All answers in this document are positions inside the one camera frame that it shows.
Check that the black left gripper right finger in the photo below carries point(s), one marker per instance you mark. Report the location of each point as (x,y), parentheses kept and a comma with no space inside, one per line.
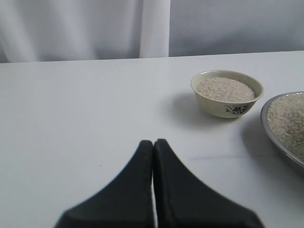
(183,201)

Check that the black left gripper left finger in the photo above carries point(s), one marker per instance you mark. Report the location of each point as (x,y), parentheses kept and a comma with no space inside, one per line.
(126,202)

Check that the cream ceramic rice bowl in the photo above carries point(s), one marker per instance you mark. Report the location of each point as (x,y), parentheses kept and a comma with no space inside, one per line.
(225,109)

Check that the white rice grains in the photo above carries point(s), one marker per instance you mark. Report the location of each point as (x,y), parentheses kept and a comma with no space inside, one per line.
(225,90)

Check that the rice in metal tray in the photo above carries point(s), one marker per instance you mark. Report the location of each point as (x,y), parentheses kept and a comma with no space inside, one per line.
(285,117)

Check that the round metal tray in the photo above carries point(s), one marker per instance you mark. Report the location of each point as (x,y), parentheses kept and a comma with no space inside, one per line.
(295,163)

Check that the white backdrop curtain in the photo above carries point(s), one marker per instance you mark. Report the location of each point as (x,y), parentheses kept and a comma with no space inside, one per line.
(58,30)

